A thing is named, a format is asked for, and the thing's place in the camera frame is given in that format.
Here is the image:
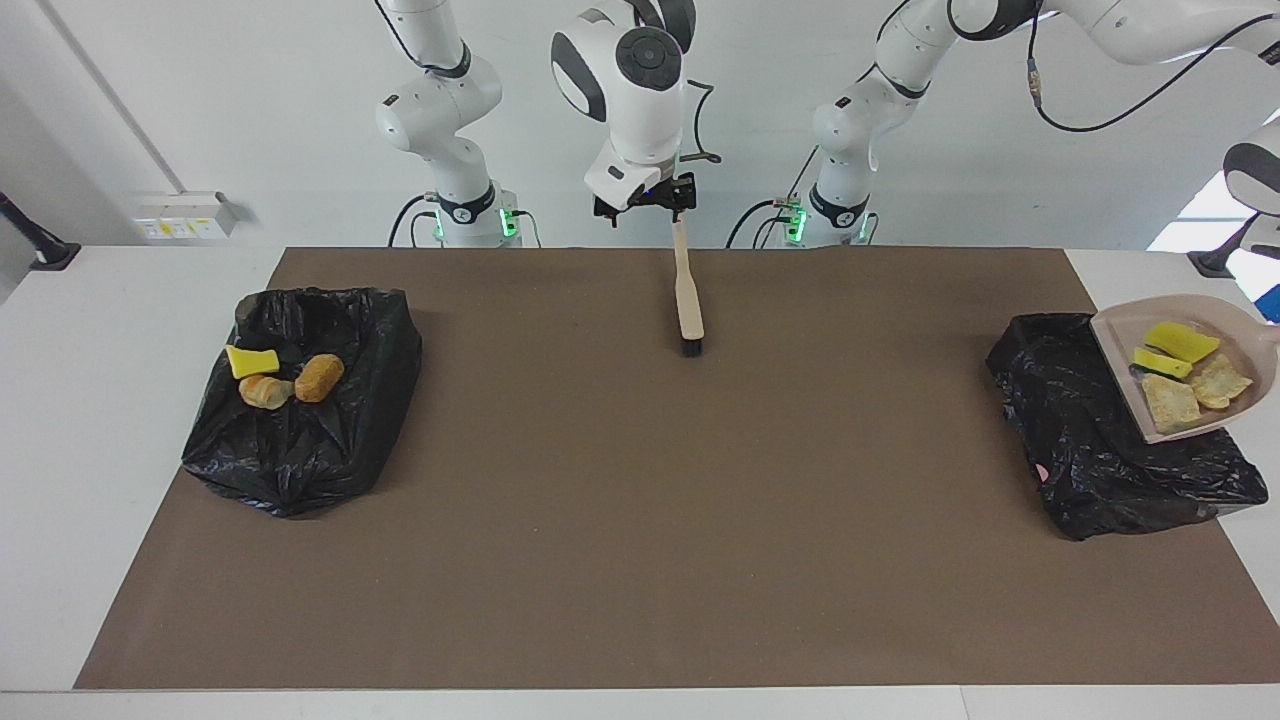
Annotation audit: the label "beige brush black bristles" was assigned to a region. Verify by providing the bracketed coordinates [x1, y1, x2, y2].
[672, 222, 706, 358]

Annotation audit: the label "brown bread-like lump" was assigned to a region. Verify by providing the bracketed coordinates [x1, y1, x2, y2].
[294, 353, 346, 404]

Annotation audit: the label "beige orange foam lump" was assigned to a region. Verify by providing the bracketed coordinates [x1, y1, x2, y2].
[238, 374, 295, 411]

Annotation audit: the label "small yellow green sponge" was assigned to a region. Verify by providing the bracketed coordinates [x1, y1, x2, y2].
[225, 345, 283, 380]

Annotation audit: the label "beige plastic dustpan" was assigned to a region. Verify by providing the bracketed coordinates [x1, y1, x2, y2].
[1090, 293, 1280, 446]

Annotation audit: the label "yellow sponge green backing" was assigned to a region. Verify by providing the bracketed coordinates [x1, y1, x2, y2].
[1130, 346, 1194, 381]

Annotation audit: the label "large yellow sponge piece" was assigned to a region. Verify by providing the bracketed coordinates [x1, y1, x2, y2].
[1144, 321, 1222, 364]

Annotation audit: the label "black bagged trash bin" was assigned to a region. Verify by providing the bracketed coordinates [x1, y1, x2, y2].
[181, 287, 424, 519]

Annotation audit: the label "black bagged bin pink patch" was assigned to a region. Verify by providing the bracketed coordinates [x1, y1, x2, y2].
[985, 312, 1269, 542]

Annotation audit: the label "brown table mat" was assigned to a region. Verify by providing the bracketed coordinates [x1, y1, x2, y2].
[75, 247, 1280, 690]

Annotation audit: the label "black left base cable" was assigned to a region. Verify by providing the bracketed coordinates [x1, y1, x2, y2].
[725, 198, 793, 249]

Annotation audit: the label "black base cable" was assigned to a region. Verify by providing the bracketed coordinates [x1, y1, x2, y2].
[725, 198, 793, 249]
[388, 193, 441, 248]

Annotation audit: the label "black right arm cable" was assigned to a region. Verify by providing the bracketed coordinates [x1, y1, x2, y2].
[682, 80, 723, 166]

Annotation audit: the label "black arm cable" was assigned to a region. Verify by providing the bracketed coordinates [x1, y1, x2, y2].
[682, 80, 723, 166]
[1025, 12, 1280, 134]

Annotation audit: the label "black right base cable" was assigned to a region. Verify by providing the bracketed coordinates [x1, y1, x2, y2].
[388, 193, 441, 248]

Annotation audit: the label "white wall outlet box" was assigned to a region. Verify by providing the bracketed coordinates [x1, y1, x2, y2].
[133, 190, 251, 243]

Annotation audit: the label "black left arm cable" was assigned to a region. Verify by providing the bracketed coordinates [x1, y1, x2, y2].
[1025, 12, 1280, 134]

